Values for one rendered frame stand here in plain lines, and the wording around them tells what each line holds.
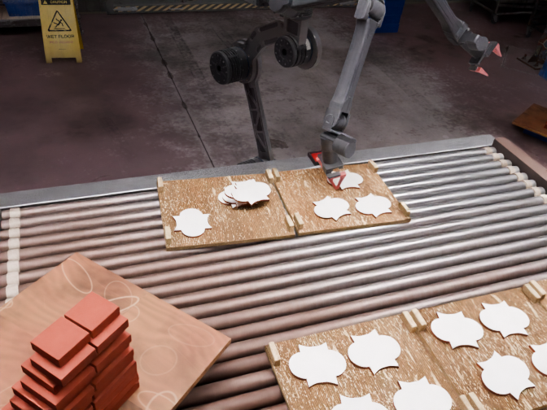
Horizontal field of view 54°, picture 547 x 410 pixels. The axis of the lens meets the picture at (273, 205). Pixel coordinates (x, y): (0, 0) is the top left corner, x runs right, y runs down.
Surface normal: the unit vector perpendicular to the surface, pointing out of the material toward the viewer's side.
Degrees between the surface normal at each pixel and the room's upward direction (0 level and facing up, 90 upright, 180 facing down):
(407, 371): 0
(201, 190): 0
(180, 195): 0
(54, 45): 82
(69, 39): 78
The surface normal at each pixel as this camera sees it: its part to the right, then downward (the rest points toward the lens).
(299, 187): 0.09, -0.78
